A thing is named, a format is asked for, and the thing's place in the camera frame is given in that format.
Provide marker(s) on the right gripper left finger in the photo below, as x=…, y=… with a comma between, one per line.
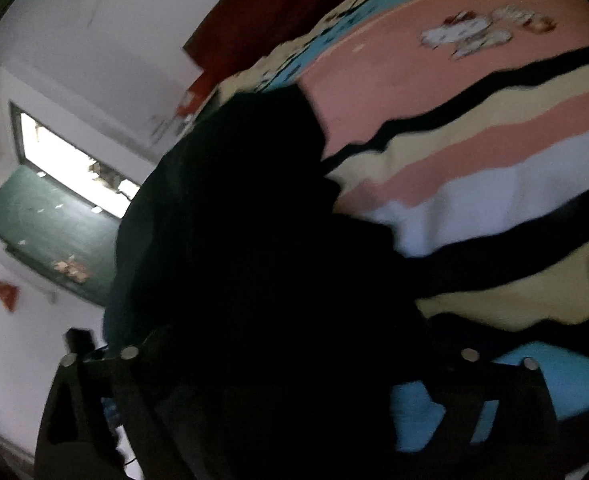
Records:
x=75, y=440

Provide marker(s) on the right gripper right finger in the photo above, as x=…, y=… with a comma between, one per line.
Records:
x=499, y=421

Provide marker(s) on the black large jacket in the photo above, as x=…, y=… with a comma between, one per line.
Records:
x=283, y=326

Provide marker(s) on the green metal door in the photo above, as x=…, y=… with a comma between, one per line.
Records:
x=57, y=234

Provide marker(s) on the pink Hello Kitty blanket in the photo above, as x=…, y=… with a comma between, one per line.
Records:
x=462, y=126

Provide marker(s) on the orange box on shelf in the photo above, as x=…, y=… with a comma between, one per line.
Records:
x=192, y=97

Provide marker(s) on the dark red headboard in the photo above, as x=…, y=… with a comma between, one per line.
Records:
x=236, y=33

